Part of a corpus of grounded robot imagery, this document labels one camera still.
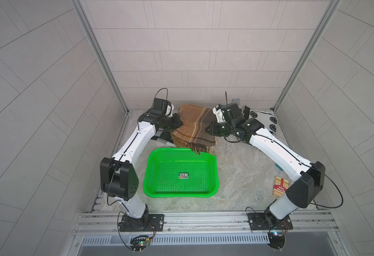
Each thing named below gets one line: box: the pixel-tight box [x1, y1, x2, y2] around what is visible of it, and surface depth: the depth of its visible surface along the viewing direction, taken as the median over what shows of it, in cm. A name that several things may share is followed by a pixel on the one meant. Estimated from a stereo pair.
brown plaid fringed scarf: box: [171, 103, 216, 155], surface depth 80 cm
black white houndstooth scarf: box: [248, 108, 278, 136], surface depth 111 cm
